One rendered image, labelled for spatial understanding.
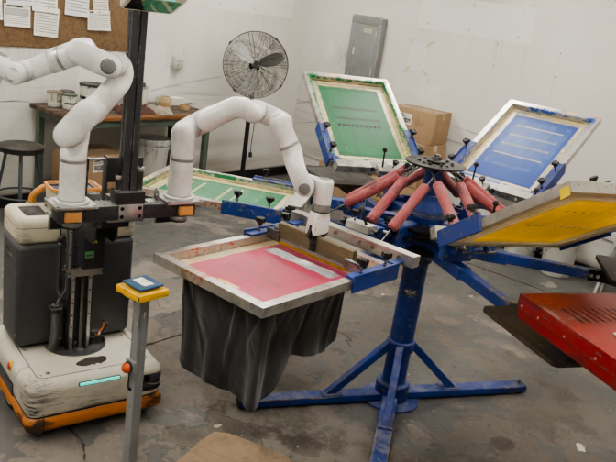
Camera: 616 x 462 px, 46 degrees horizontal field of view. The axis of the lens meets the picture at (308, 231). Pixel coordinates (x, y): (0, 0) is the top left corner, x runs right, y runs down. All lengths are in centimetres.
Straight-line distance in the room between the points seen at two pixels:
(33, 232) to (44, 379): 63
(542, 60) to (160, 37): 346
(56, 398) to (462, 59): 518
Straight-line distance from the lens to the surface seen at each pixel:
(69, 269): 339
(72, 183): 278
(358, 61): 784
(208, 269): 278
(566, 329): 247
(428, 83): 747
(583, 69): 681
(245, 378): 272
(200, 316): 280
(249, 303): 245
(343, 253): 289
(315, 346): 286
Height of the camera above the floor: 196
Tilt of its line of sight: 17 degrees down
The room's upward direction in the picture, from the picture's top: 8 degrees clockwise
